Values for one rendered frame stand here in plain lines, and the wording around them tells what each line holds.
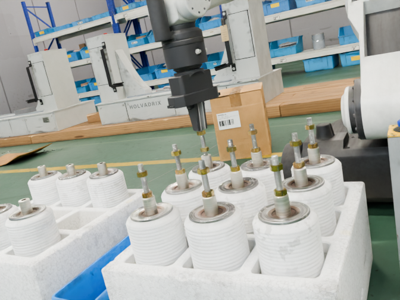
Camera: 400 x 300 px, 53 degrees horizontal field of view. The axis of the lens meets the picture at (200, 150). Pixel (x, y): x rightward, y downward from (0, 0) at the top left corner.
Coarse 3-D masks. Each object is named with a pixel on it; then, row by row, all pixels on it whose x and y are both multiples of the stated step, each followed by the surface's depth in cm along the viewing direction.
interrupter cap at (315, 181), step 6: (288, 180) 72; (294, 180) 71; (312, 180) 69; (318, 180) 69; (288, 186) 69; (294, 186) 69; (306, 186) 67; (312, 186) 67; (318, 186) 66; (294, 192) 66
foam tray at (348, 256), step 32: (352, 192) 79; (352, 224) 67; (128, 256) 72; (256, 256) 63; (352, 256) 64; (128, 288) 67; (160, 288) 64; (192, 288) 61; (224, 288) 58; (256, 288) 56; (288, 288) 54; (320, 288) 52; (352, 288) 62
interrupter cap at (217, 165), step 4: (216, 164) 91; (220, 164) 90; (224, 164) 90; (192, 168) 91; (196, 168) 91; (212, 168) 88; (216, 168) 87; (220, 168) 88; (192, 172) 90; (196, 172) 88
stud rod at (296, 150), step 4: (292, 136) 67; (296, 136) 67; (292, 140) 68; (296, 140) 67; (296, 148) 67; (296, 152) 68; (296, 156) 68; (300, 156) 68; (296, 160) 68; (300, 160) 68
